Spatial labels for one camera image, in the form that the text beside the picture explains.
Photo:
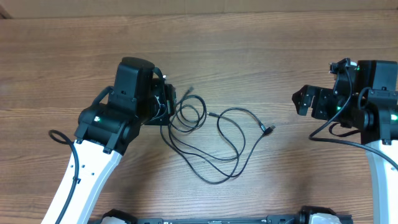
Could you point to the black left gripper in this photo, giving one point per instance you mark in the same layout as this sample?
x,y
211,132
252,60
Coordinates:
x,y
165,91

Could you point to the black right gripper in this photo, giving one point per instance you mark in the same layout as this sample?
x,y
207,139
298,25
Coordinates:
x,y
320,98

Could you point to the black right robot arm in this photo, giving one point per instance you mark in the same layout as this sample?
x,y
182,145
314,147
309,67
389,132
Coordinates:
x,y
361,111

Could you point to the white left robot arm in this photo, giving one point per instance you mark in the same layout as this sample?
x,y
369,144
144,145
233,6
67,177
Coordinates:
x,y
140,96

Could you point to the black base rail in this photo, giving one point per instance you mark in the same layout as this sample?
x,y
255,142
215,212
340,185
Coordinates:
x,y
306,215

